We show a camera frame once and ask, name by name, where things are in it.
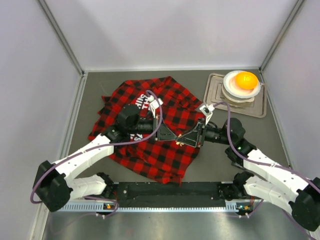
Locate red black plaid shirt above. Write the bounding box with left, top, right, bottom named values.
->
left=88, top=76, right=204, bottom=184

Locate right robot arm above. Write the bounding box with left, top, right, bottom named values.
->
left=176, top=118, right=320, bottom=232

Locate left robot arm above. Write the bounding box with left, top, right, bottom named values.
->
left=32, top=117, right=178, bottom=212

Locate metal tray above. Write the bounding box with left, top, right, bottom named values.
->
left=203, top=73, right=267, bottom=118

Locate stack of white paper plates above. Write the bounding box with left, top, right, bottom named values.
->
left=222, top=70, right=261, bottom=103

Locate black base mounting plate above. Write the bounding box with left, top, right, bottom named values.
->
left=84, top=181, right=264, bottom=208

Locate orange ball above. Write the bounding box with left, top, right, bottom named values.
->
left=235, top=71, right=259, bottom=90

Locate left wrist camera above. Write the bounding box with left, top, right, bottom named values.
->
left=116, top=104, right=140, bottom=133

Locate perforated cable duct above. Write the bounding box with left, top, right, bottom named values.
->
left=59, top=201, right=252, bottom=213

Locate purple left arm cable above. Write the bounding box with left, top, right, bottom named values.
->
left=30, top=89, right=120, bottom=218

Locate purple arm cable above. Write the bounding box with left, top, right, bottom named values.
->
left=212, top=101, right=320, bottom=237
left=30, top=89, right=120, bottom=218

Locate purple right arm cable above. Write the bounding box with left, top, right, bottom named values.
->
left=212, top=101, right=320, bottom=237

